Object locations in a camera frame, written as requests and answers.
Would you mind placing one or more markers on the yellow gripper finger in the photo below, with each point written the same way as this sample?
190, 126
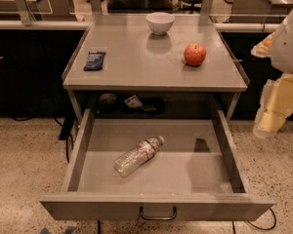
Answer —
263, 49
276, 105

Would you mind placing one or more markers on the clear plastic water bottle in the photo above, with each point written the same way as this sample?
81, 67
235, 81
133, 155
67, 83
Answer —
146, 149

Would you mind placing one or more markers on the dark round object in cabinet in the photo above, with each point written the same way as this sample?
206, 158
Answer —
107, 102

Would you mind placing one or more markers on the grey cabinet counter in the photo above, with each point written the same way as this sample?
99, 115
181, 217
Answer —
136, 60

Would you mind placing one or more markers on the black drawer handle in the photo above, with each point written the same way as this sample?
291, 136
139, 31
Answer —
157, 216

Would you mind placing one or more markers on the white ceramic bowl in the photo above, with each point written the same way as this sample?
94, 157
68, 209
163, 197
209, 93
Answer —
159, 23

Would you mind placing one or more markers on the small packet in cabinet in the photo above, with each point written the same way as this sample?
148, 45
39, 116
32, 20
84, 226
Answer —
133, 102

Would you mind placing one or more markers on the grey open top drawer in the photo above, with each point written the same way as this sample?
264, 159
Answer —
197, 171

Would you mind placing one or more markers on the red apple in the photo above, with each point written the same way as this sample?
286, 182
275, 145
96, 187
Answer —
194, 54

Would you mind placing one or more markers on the dark blue snack packet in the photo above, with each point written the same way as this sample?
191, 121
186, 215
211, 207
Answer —
94, 61

